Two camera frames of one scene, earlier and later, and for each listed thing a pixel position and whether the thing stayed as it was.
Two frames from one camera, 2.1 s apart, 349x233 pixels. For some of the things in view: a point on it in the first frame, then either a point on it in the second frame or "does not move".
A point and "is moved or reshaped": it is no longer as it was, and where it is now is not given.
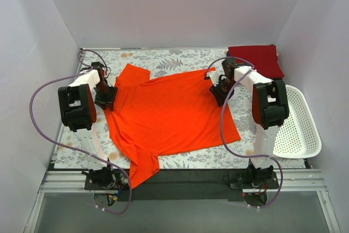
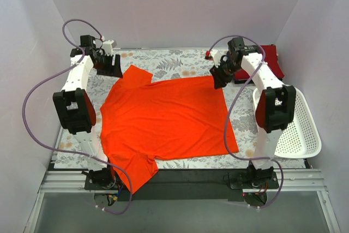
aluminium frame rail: [289, 181] does not move
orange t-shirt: [164, 115] is moved or reshaped
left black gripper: [106, 100] → [108, 62]
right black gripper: [218, 93] → [222, 72]
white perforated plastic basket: [299, 136] does not move
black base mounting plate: [182, 185] does not move
